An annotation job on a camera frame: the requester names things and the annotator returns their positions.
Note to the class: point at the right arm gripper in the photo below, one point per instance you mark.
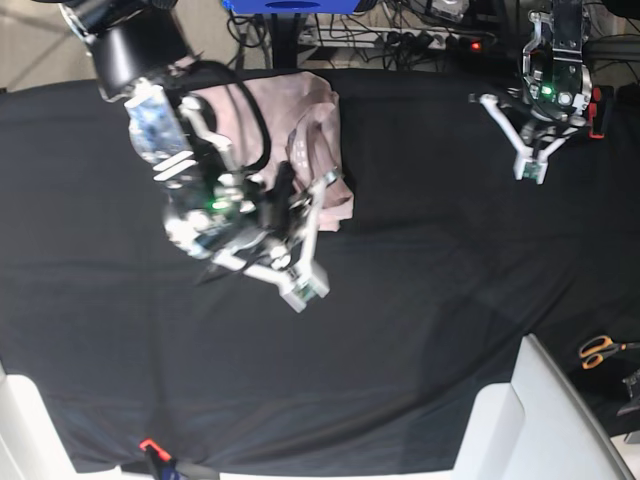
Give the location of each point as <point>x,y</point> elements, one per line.
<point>200,220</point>

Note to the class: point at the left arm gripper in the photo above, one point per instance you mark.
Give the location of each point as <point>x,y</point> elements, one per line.
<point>556,95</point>

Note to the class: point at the pink T-shirt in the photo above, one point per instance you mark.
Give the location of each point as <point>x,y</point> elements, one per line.
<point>302,116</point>

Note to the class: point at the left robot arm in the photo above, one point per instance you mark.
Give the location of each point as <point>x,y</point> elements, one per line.
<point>559,33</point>

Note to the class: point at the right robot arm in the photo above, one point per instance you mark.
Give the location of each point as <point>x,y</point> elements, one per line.
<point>140,57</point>

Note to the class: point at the red black clamp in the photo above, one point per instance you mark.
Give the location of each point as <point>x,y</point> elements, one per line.
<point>599,111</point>

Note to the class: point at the white power strip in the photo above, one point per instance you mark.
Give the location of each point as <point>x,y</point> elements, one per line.
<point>437,39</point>

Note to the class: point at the blue plastic box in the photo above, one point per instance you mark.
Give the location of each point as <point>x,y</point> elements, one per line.
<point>247,7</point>

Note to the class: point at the black table cloth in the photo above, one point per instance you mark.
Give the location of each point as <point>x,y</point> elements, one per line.
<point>446,264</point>

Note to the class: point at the orange black clamp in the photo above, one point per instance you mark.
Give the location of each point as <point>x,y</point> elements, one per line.
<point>157,459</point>

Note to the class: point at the orange handled scissors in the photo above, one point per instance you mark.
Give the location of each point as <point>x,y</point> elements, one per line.
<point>595,351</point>

